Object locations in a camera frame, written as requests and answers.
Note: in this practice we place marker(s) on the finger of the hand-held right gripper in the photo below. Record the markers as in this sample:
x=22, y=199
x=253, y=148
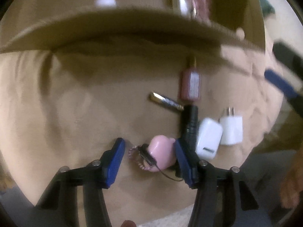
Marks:
x=290, y=56
x=279, y=82

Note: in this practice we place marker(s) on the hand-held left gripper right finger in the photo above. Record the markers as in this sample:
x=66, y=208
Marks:
x=184, y=160

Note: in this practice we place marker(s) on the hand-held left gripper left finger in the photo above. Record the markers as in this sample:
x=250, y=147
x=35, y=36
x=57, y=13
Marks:
x=116, y=160

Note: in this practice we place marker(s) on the cardboard box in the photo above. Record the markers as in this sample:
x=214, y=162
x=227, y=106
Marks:
x=118, y=26

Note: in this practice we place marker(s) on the person's right hand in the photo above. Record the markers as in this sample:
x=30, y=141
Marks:
x=291, y=189

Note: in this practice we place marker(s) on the white charger block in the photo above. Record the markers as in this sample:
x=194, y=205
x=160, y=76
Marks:
x=208, y=134

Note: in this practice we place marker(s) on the white charger with prongs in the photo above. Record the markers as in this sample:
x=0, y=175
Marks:
x=233, y=127

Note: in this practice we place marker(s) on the blue gold battery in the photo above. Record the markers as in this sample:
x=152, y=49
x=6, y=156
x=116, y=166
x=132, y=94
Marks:
x=165, y=100

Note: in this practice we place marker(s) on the red perfume bottle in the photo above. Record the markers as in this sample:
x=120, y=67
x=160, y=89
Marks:
x=189, y=85

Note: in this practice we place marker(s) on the person's grey trousers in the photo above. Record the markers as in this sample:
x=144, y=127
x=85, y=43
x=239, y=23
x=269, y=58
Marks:
x=260, y=182

